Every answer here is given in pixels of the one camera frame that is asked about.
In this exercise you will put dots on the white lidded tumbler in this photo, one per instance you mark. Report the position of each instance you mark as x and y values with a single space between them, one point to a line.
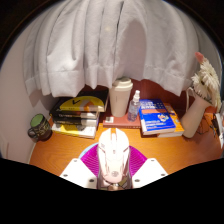
120 98

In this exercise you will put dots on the black yellow cover book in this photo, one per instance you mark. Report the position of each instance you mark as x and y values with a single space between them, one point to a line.
83 104

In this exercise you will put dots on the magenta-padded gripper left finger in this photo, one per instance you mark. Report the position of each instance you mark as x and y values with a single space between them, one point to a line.
90 160

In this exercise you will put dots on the yellow white thick book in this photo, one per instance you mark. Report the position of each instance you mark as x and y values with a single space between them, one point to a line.
75 130

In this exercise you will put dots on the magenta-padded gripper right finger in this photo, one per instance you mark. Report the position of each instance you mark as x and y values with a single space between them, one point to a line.
137 160

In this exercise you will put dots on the white ceramic vase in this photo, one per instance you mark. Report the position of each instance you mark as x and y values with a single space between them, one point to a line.
193 116

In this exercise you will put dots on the red brown book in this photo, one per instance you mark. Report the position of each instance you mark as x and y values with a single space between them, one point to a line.
120 122

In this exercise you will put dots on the blue cover book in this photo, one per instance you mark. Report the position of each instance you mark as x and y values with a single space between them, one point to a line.
156 118

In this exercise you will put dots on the white flower bouquet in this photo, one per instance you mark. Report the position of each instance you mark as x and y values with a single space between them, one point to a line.
208 80

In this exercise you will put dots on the green mug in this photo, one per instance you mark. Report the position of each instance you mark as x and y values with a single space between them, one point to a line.
40 126

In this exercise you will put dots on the pink computer mouse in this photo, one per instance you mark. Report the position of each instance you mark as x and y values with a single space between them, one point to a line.
113 156

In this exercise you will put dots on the clear spray bottle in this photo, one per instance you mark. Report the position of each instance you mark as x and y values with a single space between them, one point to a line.
133 110

